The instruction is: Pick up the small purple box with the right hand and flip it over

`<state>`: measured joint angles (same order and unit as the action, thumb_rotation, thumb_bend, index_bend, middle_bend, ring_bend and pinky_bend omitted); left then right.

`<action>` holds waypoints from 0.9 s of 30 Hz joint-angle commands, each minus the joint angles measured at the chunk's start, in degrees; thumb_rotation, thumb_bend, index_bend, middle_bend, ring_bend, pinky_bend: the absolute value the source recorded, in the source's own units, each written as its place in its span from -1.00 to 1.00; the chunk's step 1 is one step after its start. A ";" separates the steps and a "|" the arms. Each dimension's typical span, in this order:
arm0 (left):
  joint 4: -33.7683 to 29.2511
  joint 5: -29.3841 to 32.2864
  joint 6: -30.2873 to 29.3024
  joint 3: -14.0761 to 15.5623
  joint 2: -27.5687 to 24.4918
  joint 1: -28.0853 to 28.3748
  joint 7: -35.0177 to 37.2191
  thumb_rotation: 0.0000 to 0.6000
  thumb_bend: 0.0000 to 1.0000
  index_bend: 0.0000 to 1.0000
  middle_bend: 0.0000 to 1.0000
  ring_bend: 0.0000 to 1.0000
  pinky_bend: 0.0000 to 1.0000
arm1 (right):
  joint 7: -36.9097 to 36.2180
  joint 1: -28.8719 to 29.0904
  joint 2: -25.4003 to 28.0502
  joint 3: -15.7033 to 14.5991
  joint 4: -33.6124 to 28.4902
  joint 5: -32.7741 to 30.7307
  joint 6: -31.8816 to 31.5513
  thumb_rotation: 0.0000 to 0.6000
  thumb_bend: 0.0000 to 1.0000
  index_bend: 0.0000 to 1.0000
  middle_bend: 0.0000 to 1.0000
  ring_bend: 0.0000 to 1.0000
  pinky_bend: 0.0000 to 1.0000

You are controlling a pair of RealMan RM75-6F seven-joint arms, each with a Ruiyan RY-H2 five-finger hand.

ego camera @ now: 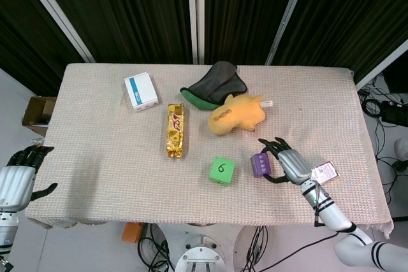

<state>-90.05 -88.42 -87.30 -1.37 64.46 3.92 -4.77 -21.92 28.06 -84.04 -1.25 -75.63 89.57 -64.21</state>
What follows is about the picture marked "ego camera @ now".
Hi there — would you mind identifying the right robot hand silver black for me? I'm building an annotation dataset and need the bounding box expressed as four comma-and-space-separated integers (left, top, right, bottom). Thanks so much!
258, 137, 312, 187

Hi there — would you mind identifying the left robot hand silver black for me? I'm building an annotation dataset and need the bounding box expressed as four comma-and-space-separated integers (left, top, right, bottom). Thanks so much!
0, 145, 59, 212

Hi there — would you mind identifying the purple cube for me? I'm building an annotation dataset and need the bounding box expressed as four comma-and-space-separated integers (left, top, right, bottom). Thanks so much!
250, 153, 272, 178

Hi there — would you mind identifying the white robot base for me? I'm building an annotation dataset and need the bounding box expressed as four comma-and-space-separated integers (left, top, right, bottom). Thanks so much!
152, 222, 265, 272

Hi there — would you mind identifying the hard drive with purple label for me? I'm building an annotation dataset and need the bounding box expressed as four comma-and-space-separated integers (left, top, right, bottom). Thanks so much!
310, 161, 341, 185

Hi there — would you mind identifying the green numbered foam cube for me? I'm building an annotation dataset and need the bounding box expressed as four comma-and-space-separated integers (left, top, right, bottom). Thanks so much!
208, 156, 236, 187

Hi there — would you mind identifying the yellow plush toy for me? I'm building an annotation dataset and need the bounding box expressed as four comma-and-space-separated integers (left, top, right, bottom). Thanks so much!
208, 94, 274, 135

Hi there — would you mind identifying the brown cardboard box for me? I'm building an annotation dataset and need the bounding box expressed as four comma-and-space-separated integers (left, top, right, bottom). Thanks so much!
21, 96, 57, 136

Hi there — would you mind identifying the beige waffle tablecloth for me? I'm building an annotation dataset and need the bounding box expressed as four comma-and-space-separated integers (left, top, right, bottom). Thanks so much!
24, 62, 394, 240

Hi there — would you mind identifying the dark grey green pouch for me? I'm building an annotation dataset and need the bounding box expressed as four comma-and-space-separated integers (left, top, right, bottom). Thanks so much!
179, 61, 248, 111

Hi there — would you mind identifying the white round device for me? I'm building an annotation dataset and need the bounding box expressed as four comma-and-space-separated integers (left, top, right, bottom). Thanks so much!
394, 138, 408, 162

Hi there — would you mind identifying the black electronic device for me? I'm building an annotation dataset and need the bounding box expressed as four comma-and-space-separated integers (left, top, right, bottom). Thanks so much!
381, 99, 408, 128

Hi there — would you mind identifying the gold snack pack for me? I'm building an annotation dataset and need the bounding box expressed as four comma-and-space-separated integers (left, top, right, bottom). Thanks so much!
165, 103, 186, 159

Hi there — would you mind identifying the orange box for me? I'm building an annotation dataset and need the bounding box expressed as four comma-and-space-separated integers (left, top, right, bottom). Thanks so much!
122, 222, 144, 243

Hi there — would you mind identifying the dark pleated curtain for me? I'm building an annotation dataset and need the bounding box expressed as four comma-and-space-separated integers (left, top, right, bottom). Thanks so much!
33, 0, 194, 64
270, 0, 408, 85
0, 0, 89, 97
203, 0, 305, 66

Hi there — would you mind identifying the white box with blue stripe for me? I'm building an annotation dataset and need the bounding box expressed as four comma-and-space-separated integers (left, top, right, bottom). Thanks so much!
124, 71, 160, 114

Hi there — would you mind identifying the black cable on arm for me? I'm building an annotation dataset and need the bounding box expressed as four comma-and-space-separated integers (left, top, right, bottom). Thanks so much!
313, 180, 321, 227

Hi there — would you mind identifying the black floor cable bundle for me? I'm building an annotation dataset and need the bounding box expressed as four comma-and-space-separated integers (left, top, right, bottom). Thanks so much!
240, 225, 339, 272
136, 223, 175, 272
357, 82, 408, 220

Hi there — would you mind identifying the white metal frame post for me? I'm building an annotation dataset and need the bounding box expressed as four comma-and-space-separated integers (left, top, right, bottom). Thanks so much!
186, 0, 198, 64
14, 0, 96, 64
196, 0, 205, 65
354, 39, 408, 91
265, 0, 315, 66

